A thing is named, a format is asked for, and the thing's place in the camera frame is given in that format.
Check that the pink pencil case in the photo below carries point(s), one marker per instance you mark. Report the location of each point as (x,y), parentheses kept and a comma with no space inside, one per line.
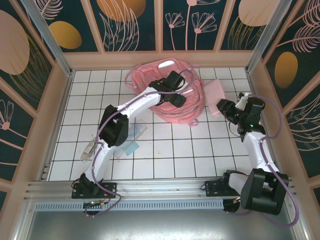
(215,92)

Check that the pink backpack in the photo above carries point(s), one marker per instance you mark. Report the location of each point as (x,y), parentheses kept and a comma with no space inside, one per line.
(150,75)

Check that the clear pen case blue pens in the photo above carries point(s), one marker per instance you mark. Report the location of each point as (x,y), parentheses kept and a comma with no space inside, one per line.
(140,127)

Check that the light blue card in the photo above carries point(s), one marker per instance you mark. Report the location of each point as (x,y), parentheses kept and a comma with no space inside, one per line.
(132,148)

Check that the small clear plastic box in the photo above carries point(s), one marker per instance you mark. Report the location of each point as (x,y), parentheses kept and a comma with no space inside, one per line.
(88,151)

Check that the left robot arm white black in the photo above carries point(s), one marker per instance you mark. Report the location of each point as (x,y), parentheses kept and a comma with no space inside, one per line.
(140,102)

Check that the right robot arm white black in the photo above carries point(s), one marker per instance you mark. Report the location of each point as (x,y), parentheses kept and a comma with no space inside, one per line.
(257,150)

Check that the grey sheet metal panel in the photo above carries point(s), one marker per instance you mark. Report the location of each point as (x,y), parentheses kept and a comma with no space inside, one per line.
(160,225)

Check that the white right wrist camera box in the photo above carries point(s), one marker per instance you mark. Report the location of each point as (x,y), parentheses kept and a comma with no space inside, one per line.
(242,102)

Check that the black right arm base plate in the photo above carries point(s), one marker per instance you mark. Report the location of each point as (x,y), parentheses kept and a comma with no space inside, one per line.
(212,190)

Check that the right aluminium frame post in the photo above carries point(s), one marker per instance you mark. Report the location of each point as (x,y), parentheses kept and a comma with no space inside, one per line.
(267,32)

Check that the aluminium frame post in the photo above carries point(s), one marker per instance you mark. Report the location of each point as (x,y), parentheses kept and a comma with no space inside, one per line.
(47,35)
(267,32)

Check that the aluminium mounting rail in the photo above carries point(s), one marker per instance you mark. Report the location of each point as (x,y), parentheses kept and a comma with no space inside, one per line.
(160,187)

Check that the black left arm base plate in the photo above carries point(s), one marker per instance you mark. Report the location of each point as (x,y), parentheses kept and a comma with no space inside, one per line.
(110,188)

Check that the left aluminium frame post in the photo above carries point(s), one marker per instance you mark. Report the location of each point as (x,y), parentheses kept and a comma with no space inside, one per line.
(47,35)

